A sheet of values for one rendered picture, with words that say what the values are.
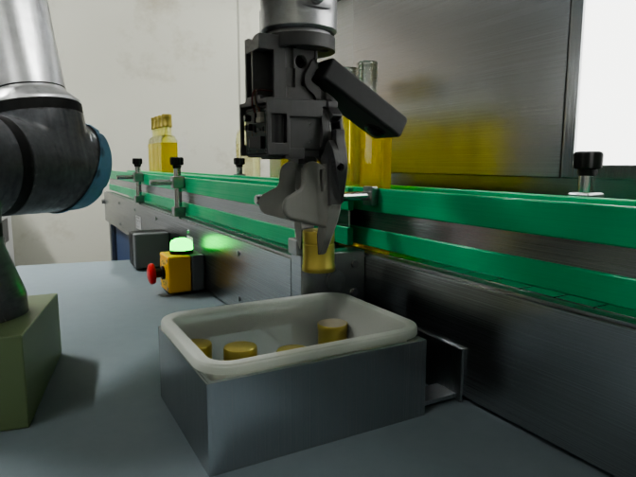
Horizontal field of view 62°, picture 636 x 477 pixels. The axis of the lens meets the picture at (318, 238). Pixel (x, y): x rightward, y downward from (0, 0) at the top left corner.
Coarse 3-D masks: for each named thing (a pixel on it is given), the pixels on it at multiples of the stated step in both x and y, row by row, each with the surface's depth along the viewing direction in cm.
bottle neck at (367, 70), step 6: (360, 66) 76; (366, 66) 76; (372, 66) 76; (360, 72) 76; (366, 72) 76; (372, 72) 76; (360, 78) 76; (366, 78) 76; (372, 78) 76; (366, 84) 76; (372, 84) 76
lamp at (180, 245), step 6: (174, 240) 101; (180, 240) 101; (186, 240) 102; (174, 246) 101; (180, 246) 101; (186, 246) 101; (192, 246) 103; (174, 252) 101; (180, 252) 101; (186, 252) 101; (192, 252) 103
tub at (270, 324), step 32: (192, 320) 57; (224, 320) 59; (256, 320) 60; (288, 320) 62; (320, 320) 64; (352, 320) 62; (384, 320) 56; (192, 352) 45; (288, 352) 45; (320, 352) 46
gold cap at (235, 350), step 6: (234, 342) 55; (240, 342) 55; (246, 342) 55; (228, 348) 53; (234, 348) 53; (240, 348) 53; (246, 348) 53; (252, 348) 54; (228, 354) 53; (234, 354) 53; (240, 354) 53; (246, 354) 53; (252, 354) 53; (228, 360) 53
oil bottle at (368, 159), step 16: (352, 128) 76; (352, 144) 77; (368, 144) 75; (384, 144) 77; (352, 160) 77; (368, 160) 76; (384, 160) 77; (352, 176) 77; (368, 176) 76; (384, 176) 77
